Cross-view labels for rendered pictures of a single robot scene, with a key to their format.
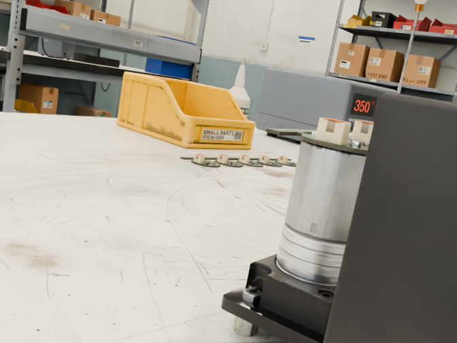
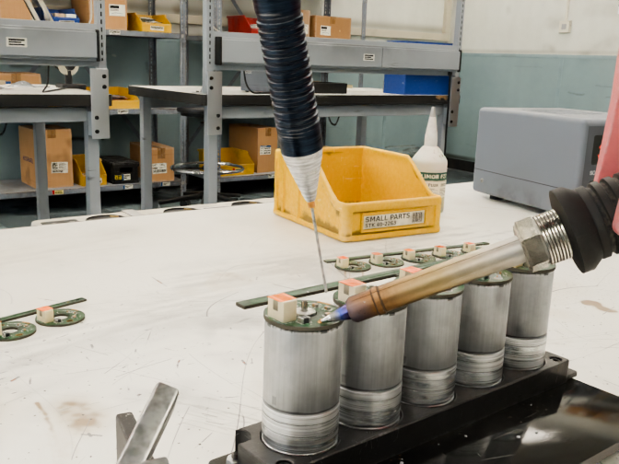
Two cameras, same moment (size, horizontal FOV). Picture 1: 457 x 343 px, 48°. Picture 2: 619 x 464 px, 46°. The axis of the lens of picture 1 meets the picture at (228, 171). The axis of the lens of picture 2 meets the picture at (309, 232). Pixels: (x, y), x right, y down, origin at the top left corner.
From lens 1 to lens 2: 12 cm
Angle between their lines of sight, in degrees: 17
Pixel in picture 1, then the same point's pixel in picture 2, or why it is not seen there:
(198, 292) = (217, 451)
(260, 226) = not seen: hidden behind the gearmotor
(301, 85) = (524, 129)
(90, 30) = not seen: hidden behind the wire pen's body
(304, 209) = (266, 382)
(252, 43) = (546, 25)
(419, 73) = not seen: outside the picture
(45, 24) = (245, 52)
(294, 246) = (264, 415)
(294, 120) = (519, 177)
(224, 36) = (502, 20)
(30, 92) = (243, 136)
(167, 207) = (256, 342)
